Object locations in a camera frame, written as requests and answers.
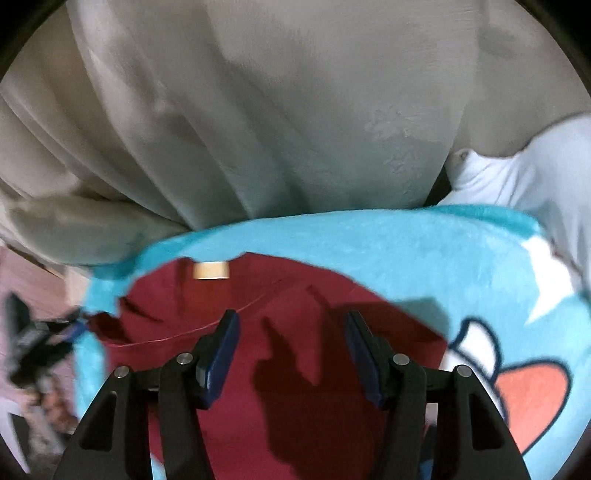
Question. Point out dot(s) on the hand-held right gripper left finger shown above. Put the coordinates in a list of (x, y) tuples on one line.
[(224, 355)]

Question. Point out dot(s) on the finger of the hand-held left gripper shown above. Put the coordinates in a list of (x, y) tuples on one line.
[(74, 330)]

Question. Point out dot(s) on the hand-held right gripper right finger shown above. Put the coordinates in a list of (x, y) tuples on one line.
[(363, 357)]

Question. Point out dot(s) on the dark red shirt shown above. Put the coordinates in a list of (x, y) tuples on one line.
[(286, 323)]

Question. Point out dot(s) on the blue cartoon printed blanket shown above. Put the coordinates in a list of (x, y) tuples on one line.
[(369, 249)]

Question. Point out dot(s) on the white pillow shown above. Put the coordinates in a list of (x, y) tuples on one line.
[(531, 175)]

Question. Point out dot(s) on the beige curtain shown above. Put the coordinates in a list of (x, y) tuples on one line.
[(240, 106)]

